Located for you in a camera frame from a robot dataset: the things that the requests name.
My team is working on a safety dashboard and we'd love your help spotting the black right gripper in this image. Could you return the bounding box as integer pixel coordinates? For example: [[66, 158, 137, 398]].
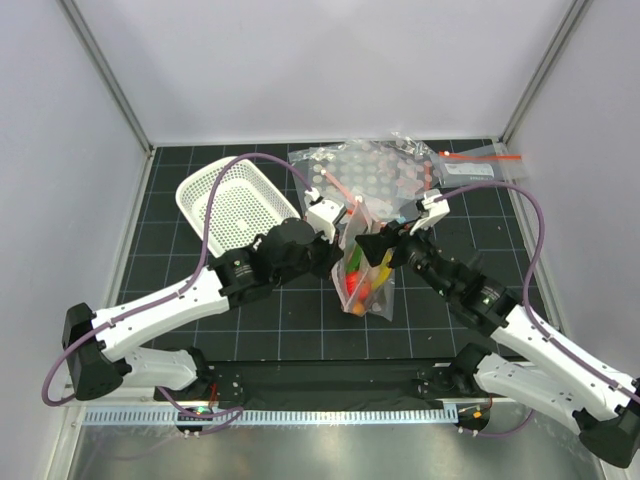
[[355, 215, 455, 299]]

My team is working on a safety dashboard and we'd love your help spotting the yellow toy lemon slice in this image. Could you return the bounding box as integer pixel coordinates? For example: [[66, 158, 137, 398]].
[[368, 250, 392, 291]]

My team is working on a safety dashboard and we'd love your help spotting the red toy strawberry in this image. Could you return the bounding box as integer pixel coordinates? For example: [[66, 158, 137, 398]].
[[345, 271, 360, 296]]

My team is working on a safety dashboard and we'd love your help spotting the pink zipper clear bag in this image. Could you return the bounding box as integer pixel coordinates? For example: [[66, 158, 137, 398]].
[[331, 197, 395, 321]]

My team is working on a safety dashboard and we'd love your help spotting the orange maroon toy steak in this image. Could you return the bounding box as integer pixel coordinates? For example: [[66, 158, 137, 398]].
[[351, 302, 368, 317]]

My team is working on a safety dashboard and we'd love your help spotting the green toy chili pepper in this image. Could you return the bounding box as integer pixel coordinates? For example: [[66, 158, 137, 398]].
[[346, 244, 362, 274]]

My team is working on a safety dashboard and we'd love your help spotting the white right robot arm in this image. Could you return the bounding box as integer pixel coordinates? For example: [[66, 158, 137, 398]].
[[356, 223, 639, 468]]

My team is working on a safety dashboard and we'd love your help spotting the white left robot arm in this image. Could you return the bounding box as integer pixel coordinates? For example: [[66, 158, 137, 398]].
[[62, 217, 343, 401]]

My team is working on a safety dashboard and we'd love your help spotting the pink dotted zip bag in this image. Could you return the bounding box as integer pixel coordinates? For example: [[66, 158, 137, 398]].
[[288, 132, 438, 222]]

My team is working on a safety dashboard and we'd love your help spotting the far labelled orange zip bag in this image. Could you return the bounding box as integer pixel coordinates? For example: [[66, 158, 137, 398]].
[[430, 145, 528, 188]]

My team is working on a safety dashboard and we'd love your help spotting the white perforated plastic basket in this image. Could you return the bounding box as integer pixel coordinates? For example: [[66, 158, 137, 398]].
[[175, 156, 300, 257]]

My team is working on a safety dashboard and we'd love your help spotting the black cutting mat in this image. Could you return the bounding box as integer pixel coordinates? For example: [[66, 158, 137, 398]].
[[117, 145, 545, 361]]

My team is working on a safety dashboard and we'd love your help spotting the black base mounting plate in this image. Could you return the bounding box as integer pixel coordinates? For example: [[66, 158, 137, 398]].
[[169, 359, 488, 412]]

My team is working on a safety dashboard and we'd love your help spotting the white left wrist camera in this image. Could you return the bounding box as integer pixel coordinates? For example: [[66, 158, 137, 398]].
[[304, 187, 347, 244]]

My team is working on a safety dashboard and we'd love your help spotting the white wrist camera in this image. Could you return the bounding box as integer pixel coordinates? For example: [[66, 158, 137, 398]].
[[304, 187, 347, 244], [409, 189, 450, 236]]

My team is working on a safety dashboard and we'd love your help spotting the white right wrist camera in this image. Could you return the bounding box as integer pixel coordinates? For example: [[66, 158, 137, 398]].
[[409, 189, 450, 236]]

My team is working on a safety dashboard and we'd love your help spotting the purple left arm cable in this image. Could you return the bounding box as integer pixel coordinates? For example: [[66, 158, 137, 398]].
[[41, 152, 321, 436]]

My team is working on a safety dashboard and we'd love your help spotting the slotted metal cable duct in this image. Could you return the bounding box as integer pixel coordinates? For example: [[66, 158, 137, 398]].
[[82, 404, 458, 427]]

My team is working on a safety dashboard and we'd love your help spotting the aluminium frame post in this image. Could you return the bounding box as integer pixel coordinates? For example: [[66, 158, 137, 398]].
[[54, 0, 154, 156], [499, 0, 593, 144]]

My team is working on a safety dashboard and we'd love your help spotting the left aluminium frame post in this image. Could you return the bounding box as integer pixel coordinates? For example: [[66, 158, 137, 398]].
[[54, 0, 154, 156]]

